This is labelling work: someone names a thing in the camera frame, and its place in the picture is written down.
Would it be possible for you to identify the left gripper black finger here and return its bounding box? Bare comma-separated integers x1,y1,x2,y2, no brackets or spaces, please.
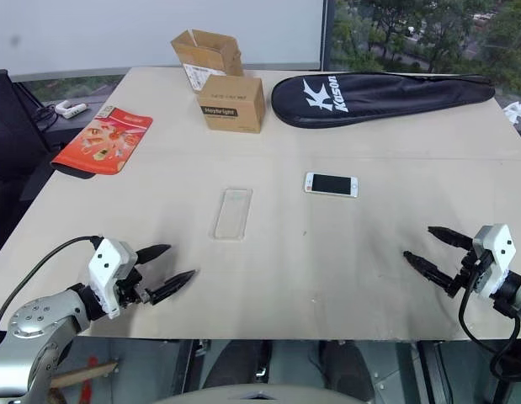
136,244,173,266
148,268,199,306

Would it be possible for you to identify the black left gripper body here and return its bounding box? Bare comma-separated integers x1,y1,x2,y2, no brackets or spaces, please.
114,263,155,311

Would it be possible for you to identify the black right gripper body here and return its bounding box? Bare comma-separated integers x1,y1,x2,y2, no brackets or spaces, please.
443,247,482,298

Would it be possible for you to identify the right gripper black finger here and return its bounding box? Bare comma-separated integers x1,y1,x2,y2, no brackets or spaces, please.
402,250,455,292
427,226,474,250

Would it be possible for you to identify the white smartphone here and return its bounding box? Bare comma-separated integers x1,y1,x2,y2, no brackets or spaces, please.
208,188,254,241
302,171,361,199

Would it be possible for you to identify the dark rounded shape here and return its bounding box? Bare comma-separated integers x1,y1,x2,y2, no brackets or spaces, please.
318,341,375,401
203,340,274,391

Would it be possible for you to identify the red printed snack bag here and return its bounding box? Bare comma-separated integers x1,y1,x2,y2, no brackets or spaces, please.
51,105,154,180

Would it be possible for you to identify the black chair armrest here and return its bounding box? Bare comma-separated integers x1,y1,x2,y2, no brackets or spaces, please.
22,157,55,203

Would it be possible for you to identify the white crumpled paper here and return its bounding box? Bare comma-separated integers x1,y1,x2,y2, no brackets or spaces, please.
502,100,521,125

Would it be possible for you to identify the black Kason racket bag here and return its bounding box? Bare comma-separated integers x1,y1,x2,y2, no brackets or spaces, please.
270,72,496,129

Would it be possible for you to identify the closed Heybright cardboard box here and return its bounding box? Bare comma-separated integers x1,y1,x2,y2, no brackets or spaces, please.
196,74,266,134

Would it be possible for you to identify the white power strip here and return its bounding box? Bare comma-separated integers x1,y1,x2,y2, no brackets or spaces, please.
54,100,89,121

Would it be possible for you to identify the open cardboard box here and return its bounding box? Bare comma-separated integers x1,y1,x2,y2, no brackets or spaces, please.
170,28,244,93

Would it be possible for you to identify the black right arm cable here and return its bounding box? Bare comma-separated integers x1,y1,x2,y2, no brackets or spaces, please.
458,258,521,382

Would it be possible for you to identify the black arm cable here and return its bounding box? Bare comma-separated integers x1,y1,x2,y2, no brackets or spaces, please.
458,258,521,382
0,235,104,338

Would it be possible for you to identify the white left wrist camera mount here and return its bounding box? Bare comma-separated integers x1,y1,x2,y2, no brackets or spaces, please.
88,237,139,320

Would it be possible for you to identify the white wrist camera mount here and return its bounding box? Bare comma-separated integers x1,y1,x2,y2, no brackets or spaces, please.
472,224,518,300
88,237,139,320

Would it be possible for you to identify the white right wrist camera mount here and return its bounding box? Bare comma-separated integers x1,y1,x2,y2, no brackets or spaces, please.
472,224,518,300

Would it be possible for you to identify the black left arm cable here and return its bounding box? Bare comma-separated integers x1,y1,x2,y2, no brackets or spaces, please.
0,235,104,338

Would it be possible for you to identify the wooden handle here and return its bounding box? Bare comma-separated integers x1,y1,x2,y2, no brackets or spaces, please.
49,360,119,391

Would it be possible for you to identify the dark window frame post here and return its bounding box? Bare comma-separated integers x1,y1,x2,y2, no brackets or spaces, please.
317,0,338,72

